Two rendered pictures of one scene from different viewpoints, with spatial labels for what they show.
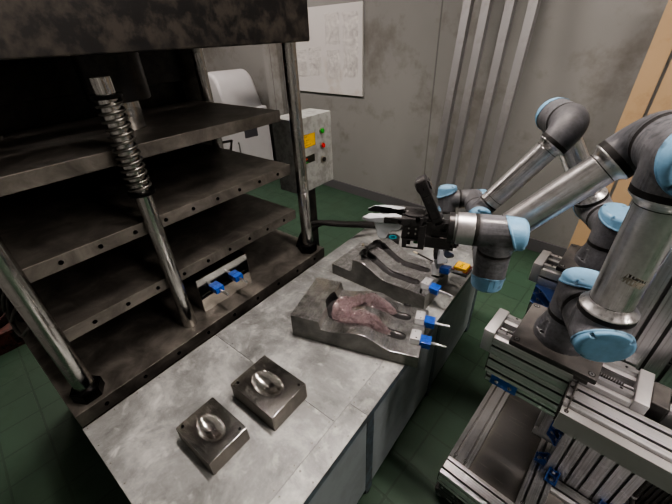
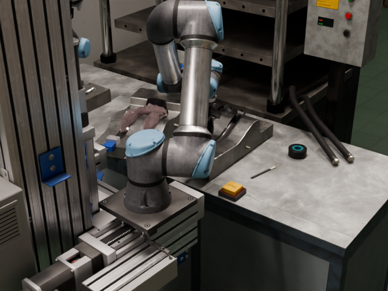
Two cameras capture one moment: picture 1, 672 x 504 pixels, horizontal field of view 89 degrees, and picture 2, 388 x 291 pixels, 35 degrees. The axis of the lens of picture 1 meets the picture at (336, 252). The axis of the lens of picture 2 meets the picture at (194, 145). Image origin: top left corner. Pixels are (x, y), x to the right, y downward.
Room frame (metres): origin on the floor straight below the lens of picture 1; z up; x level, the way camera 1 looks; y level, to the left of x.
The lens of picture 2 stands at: (1.15, -2.63, 2.12)
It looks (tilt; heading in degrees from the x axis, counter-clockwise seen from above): 29 degrees down; 88
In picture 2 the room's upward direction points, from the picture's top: straight up
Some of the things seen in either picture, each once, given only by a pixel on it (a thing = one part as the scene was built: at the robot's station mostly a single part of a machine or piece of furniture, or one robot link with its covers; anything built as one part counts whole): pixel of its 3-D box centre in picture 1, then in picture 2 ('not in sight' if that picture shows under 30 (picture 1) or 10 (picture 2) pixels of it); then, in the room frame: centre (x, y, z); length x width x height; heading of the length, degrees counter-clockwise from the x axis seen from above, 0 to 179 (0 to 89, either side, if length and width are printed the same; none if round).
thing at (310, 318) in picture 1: (361, 317); (144, 122); (1.02, -0.09, 0.85); 0.50 x 0.26 x 0.11; 68
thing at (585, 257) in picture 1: (601, 253); (146, 186); (1.06, -1.01, 1.09); 0.15 x 0.15 x 0.10
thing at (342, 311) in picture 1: (362, 308); (145, 115); (1.02, -0.10, 0.90); 0.26 x 0.18 x 0.08; 68
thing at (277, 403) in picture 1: (269, 390); (86, 98); (0.71, 0.24, 0.83); 0.20 x 0.15 x 0.07; 51
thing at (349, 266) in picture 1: (388, 266); (218, 134); (1.35, -0.25, 0.87); 0.50 x 0.26 x 0.14; 51
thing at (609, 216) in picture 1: (612, 224); (148, 154); (1.07, -1.01, 1.20); 0.13 x 0.12 x 0.14; 170
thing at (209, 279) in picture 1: (195, 264); (220, 56); (1.44, 0.71, 0.87); 0.50 x 0.27 x 0.17; 51
